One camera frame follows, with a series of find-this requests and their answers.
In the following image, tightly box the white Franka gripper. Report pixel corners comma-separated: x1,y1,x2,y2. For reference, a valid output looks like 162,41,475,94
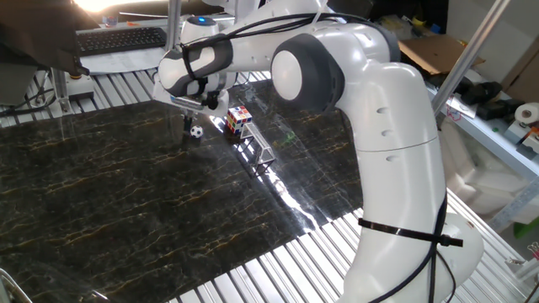
152,77,231,134

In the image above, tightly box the colourful Rubik's cube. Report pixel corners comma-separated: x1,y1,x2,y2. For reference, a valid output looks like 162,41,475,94
226,105,253,136

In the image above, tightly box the white paper sheet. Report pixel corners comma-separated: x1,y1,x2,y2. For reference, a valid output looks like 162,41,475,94
79,46,170,76

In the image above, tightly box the black computer keyboard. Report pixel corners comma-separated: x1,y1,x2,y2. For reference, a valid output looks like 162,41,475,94
75,27,168,57

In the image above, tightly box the white emergency stop box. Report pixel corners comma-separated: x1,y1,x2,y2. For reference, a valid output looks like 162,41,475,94
62,73,96,102

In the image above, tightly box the black marble-pattern mat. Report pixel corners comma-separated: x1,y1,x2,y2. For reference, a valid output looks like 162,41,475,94
0,79,366,303

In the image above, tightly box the dark brown cloth cover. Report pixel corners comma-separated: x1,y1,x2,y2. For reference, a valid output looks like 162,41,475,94
0,0,100,77

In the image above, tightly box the brown cardboard box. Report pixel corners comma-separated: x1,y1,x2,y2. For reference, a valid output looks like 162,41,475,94
398,34,485,76

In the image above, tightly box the black device on shelf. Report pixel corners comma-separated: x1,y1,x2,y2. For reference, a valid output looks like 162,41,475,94
456,79,504,106

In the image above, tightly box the white shelf board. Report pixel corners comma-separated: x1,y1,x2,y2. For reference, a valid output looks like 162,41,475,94
437,98,539,180

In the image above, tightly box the white paper roll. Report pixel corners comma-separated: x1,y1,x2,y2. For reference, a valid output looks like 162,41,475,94
514,102,539,125

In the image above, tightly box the upright aluminium profile post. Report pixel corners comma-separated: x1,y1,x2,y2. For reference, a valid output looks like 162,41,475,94
164,0,183,52

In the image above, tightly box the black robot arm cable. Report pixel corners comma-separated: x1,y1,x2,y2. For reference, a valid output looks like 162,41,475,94
180,12,458,303

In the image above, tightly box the slanted aluminium profile post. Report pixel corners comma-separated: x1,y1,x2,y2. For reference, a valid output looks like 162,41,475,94
431,0,513,115

